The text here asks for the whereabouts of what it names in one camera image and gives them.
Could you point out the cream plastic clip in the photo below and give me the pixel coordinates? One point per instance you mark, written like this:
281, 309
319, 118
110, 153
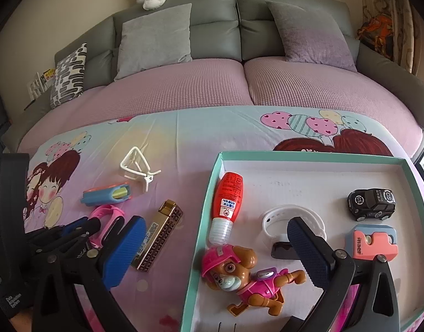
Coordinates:
134, 169

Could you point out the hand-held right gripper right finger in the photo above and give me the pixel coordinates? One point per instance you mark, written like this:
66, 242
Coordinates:
309, 252

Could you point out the patterned grey white pillow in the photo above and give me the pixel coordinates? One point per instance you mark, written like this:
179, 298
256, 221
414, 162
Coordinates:
68, 76

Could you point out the red glue bottle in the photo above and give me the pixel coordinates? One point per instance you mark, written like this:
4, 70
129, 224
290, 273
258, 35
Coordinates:
229, 197

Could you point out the grey sofa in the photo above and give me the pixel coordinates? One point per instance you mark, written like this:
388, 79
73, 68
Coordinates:
212, 10

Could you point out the white band smartwatch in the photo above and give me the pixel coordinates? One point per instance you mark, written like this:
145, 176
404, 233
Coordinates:
277, 219

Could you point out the row of books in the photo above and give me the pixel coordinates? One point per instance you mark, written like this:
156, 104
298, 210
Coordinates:
42, 83

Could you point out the patterned curtain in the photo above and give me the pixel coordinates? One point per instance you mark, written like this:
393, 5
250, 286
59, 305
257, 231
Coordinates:
395, 0

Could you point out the plain grey pillow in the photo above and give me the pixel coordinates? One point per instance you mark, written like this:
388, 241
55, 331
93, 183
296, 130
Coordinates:
153, 41

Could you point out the black toy car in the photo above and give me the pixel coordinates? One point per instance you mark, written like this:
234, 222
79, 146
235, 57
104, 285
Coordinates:
371, 204

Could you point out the pink sofa cover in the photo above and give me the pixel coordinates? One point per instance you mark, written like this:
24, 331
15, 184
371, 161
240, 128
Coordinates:
198, 86

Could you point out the blue orange plastic holder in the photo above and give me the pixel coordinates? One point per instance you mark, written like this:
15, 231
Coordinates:
101, 195

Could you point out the pink watch band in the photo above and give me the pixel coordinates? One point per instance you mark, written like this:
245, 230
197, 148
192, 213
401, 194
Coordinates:
106, 216

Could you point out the person's left forearm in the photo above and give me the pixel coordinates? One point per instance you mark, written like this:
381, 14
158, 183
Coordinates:
23, 323

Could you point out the teal edged white tray box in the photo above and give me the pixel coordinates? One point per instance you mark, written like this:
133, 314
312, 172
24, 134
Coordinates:
302, 186

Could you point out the orange toy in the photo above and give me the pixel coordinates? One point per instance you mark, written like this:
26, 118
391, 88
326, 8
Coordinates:
376, 34

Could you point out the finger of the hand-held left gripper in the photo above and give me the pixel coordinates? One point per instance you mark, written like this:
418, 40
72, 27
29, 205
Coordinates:
82, 245
75, 224

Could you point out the grey purple pillow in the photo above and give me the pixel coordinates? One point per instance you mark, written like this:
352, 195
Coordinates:
312, 38

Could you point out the printed blanket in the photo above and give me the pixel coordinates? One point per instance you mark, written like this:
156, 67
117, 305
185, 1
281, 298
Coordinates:
184, 138

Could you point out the pink and blue plastic case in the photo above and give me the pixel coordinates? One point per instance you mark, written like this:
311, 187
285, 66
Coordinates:
367, 240

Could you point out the brown toy dog pink outfit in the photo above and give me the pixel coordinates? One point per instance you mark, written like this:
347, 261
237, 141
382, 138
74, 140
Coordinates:
246, 276

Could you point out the gold patterned harmonica box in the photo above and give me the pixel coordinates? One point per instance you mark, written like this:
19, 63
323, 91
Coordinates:
160, 235

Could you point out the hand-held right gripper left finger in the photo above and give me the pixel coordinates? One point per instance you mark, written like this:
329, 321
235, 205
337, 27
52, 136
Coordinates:
123, 252

